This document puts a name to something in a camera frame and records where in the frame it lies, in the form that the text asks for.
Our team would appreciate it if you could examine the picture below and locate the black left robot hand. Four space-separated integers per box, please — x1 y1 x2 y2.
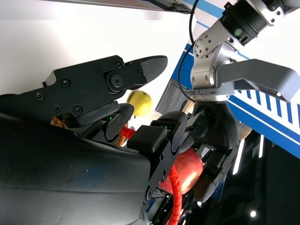
186 102 240 203

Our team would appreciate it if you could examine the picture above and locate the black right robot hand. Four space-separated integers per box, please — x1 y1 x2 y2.
0 55 188 225

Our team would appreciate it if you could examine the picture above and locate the red apple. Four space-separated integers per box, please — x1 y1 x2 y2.
159 147 204 195

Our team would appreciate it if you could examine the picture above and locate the white blue-striped panel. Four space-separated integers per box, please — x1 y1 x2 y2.
156 0 300 153

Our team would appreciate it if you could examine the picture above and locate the yellow-green pear with stem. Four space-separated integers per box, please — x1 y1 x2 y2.
127 90 152 117

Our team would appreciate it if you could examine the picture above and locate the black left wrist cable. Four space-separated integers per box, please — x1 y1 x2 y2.
178 0 200 104

